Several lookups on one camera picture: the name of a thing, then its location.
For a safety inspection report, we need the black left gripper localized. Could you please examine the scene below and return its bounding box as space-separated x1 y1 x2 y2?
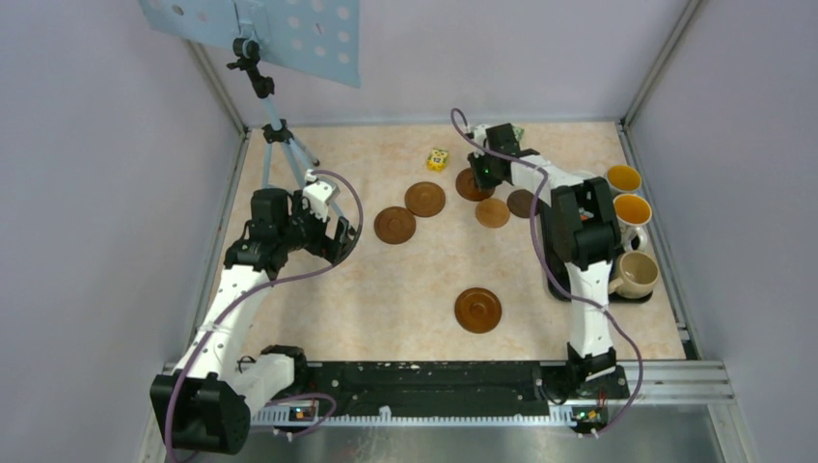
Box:
278 189 353 263

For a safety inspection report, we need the brown ridged coaster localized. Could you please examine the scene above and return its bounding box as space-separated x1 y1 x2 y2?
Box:
404 181 447 218
373 206 417 245
455 168 495 203
454 287 503 334

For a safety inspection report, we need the light wood coaster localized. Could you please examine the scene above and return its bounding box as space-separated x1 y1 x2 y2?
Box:
475 198 510 229

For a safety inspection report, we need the dark walnut wood coaster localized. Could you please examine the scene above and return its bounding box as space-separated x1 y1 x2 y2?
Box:
506 189 539 219

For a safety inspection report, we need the blue mug yellow inside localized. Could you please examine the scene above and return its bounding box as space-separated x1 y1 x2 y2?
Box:
604 165 642 197

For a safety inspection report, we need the brown ridged coaster front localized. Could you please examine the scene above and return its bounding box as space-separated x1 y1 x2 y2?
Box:
454 287 503 334

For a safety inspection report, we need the patterned white mug yellow inside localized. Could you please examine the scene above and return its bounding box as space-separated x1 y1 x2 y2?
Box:
613 194 653 251

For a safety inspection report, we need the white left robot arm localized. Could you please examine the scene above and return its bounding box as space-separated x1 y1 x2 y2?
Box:
150 180 356 462

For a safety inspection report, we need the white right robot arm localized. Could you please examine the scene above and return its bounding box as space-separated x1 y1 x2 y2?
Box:
462 123 621 397

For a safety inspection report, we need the green owl toy block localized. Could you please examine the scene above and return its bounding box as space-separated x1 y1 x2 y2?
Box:
512 125 525 142

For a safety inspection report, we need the yellow owl toy block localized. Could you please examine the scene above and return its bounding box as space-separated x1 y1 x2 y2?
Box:
425 149 450 172

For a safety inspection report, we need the black serving tray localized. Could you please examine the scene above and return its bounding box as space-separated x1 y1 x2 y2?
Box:
540 217 655 306

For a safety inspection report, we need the beige ceramic mug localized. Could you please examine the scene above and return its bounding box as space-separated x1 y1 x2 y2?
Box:
608 251 660 298

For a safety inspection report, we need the light blue tripod stand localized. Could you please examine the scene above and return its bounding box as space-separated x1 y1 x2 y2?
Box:
227 38 344 219

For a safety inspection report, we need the light blue perforated board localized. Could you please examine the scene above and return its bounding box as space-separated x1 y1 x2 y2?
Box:
139 0 361 88

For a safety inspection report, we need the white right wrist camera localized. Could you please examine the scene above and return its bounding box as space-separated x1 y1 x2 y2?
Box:
465 123 490 150

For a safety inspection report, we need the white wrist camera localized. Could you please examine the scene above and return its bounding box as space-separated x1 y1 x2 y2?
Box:
303 170 340 208
465 123 490 150

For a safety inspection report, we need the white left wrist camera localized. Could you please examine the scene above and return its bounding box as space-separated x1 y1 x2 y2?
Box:
303 170 340 208

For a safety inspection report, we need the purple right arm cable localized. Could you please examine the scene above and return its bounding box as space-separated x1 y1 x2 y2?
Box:
450 107 644 436

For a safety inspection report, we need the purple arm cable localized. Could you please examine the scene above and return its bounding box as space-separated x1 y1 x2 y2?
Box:
163 170 365 463
450 107 644 436

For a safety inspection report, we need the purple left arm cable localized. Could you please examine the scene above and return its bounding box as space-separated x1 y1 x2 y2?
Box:
163 170 365 463

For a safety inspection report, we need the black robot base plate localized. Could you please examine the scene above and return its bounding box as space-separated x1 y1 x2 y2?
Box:
275 361 630 418

